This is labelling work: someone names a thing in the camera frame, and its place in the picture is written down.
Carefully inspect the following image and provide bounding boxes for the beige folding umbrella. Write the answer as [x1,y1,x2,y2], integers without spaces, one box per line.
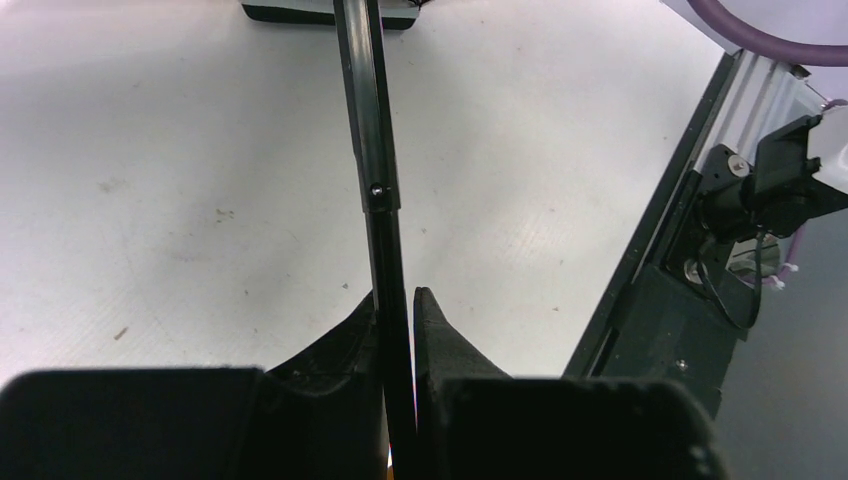
[333,1,420,479]

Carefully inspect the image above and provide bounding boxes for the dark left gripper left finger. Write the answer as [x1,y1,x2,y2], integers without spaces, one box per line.
[1,297,388,479]

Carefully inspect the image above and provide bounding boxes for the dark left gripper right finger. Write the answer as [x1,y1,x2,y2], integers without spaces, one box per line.
[413,287,729,479]

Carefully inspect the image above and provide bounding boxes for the aluminium rail frame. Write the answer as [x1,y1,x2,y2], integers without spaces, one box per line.
[693,51,827,174]

